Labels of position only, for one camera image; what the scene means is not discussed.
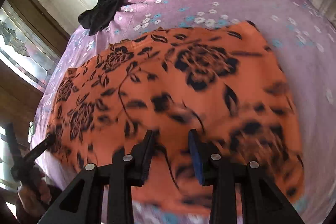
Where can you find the white glove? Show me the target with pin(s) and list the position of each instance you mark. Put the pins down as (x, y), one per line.
(31, 128)

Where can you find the person's left hand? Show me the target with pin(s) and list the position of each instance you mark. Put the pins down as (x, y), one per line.
(30, 197)

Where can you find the wooden door with leaded glass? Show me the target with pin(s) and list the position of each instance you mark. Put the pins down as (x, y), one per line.
(23, 50)

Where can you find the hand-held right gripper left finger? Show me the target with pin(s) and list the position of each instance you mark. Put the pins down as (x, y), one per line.
(147, 150)

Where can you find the crumpled black garment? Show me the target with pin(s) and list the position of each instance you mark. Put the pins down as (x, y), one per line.
(105, 8)

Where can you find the orange black floral shirt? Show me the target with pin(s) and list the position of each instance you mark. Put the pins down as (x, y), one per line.
(168, 82)

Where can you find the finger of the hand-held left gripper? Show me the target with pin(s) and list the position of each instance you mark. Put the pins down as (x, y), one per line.
(13, 145)
(40, 148)

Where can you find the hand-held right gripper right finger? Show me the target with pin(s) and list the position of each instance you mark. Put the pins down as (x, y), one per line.
(197, 158)

